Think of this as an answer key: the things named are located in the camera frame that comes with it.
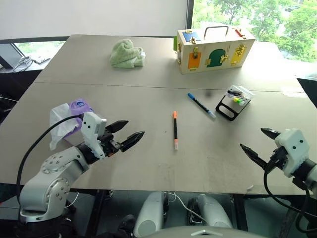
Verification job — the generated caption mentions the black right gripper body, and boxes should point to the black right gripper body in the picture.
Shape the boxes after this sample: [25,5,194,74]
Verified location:
[265,146,288,172]

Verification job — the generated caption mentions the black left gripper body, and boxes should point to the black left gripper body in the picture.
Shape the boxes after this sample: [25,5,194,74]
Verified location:
[98,128,122,158]

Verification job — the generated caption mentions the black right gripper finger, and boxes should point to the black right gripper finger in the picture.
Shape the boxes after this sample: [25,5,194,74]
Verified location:
[240,143,269,170]
[260,127,282,141]

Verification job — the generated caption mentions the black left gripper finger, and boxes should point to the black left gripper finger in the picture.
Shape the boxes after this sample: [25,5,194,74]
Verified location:
[120,131,145,153]
[106,120,130,134]

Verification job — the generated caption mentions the orange capped black marker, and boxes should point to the orange capped black marker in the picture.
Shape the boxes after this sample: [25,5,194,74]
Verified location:
[172,111,180,150]

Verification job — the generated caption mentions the blue marker pen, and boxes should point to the blue marker pen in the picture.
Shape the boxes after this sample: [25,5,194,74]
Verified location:
[187,92,217,119]

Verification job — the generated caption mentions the wooden lock box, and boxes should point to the wooden lock box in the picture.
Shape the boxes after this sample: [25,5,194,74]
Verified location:
[176,25,257,75]

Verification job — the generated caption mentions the purple tissue pack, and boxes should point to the purple tissue pack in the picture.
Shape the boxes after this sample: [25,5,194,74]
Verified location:
[63,99,96,145]

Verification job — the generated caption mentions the dark monitor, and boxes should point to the dark monitor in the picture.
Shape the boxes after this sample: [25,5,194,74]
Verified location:
[296,77,317,110]

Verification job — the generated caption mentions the white tissue sheet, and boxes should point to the white tissue sheet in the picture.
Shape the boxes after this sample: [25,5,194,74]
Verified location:
[49,103,80,151]

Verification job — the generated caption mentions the black table leg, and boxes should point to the black table leg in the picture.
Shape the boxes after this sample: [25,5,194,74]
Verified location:
[85,189,112,238]
[229,194,249,232]

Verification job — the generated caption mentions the grey rounded robot leg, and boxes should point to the grey rounded robot leg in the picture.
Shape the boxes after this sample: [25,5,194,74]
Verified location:
[196,193,233,229]
[133,191,166,238]

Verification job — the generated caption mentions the light green towel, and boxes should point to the light green towel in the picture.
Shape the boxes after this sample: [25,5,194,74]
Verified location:
[109,39,147,68]

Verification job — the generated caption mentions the grey robot torso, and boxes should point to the grey robot torso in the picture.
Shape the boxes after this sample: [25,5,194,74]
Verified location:
[148,225,269,238]

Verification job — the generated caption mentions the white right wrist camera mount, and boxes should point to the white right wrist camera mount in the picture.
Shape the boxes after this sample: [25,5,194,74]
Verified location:
[274,128,311,178]

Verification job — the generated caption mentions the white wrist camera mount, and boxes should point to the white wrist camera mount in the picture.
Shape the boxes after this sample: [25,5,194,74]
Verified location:
[80,111,107,159]
[274,128,311,178]

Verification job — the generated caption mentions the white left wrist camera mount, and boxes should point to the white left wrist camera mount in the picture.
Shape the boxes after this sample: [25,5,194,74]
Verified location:
[80,111,107,159]

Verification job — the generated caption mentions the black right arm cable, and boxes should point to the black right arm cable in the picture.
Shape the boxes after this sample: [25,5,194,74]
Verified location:
[263,167,317,234]

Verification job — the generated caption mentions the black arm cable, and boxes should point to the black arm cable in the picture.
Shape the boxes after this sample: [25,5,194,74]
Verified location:
[16,115,85,204]
[263,167,317,234]

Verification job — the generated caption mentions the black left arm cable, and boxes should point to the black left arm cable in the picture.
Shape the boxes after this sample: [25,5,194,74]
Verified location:
[16,115,85,204]

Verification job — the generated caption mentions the thin white cable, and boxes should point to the thin white cable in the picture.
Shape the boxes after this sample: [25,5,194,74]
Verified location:
[162,191,207,224]

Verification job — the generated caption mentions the white coiled wire bundle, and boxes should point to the white coiled wire bundle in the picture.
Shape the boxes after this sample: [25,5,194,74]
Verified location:
[12,56,33,73]

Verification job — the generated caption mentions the dark window frame post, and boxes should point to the dark window frame post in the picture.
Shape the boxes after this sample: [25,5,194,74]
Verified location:
[186,0,195,38]

